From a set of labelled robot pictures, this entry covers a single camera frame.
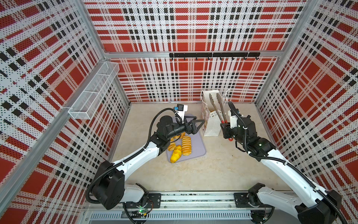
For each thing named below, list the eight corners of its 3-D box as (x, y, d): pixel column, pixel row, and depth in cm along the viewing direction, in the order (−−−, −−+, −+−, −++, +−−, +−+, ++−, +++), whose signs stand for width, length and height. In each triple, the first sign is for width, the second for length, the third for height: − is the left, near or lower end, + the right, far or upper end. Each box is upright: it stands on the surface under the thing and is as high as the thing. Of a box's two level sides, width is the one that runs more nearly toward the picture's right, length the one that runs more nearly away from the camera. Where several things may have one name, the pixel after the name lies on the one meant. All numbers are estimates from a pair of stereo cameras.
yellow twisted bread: (170, 162, 89) (170, 160, 87) (175, 146, 97) (175, 144, 94) (178, 164, 88) (177, 162, 86) (182, 148, 96) (182, 146, 93)
